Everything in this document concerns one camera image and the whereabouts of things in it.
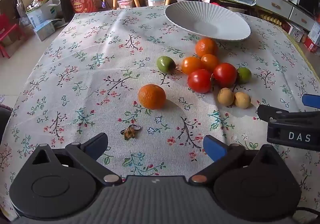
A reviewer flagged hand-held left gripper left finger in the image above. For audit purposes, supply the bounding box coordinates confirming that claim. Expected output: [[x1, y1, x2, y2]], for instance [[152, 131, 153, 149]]
[[31, 133, 123, 187]]

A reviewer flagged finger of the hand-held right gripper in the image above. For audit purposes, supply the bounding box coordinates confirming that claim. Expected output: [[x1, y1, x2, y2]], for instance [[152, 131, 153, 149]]
[[302, 94, 320, 109], [257, 105, 320, 122]]

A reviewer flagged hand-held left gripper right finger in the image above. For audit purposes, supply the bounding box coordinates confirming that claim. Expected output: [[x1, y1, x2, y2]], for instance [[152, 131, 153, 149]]
[[189, 135, 288, 186]]

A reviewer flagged tan longan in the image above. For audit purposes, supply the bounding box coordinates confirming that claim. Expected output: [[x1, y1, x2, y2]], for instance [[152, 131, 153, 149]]
[[234, 92, 251, 109], [217, 88, 235, 107]]

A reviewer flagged green jujube fruit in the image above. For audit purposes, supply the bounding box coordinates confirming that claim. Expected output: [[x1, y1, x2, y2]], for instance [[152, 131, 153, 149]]
[[236, 67, 252, 84], [157, 56, 176, 74]]

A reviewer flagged red tomato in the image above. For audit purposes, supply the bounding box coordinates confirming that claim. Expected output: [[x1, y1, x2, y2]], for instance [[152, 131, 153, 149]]
[[187, 69, 213, 94], [213, 63, 237, 88]]

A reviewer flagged large mandarin orange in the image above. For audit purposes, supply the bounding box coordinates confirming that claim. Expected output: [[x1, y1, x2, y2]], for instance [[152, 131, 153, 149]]
[[195, 38, 219, 58], [138, 84, 166, 110]]

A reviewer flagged large orange tomato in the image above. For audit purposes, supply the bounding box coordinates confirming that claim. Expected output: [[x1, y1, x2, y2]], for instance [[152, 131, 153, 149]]
[[181, 56, 204, 75]]

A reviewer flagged white ribbed plate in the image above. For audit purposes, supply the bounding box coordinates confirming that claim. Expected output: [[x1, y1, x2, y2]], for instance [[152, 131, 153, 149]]
[[164, 2, 251, 42]]

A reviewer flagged dried brown calyx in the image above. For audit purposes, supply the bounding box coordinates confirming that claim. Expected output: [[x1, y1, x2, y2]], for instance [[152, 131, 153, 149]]
[[120, 125, 142, 141]]

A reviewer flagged floral tablecloth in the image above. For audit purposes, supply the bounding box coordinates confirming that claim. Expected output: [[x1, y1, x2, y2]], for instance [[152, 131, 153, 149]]
[[0, 5, 320, 224]]

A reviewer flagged small orange tomato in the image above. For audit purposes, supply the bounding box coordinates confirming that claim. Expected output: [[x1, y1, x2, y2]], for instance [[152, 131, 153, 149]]
[[201, 54, 220, 72]]

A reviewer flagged white low cabinet drawer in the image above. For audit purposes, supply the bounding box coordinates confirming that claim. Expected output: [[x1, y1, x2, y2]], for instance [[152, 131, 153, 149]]
[[290, 7, 316, 31], [255, 0, 293, 18]]

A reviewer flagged small light blue box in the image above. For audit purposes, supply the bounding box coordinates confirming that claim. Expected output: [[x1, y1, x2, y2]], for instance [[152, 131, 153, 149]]
[[33, 20, 57, 42]]

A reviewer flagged black chair back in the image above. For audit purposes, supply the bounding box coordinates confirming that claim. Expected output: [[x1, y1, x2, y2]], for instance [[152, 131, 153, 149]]
[[59, 0, 75, 23]]

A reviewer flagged cardboard box with clutter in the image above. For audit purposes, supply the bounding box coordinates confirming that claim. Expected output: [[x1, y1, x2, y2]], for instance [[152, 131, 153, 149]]
[[26, 0, 60, 27]]

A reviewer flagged red plastic chair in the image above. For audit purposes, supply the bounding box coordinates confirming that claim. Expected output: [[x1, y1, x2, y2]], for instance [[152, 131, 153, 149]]
[[0, 13, 20, 59]]

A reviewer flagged clear plastic storage box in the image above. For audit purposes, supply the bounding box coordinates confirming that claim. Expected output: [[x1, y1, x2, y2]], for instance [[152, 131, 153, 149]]
[[146, 0, 167, 7], [117, 0, 134, 10]]

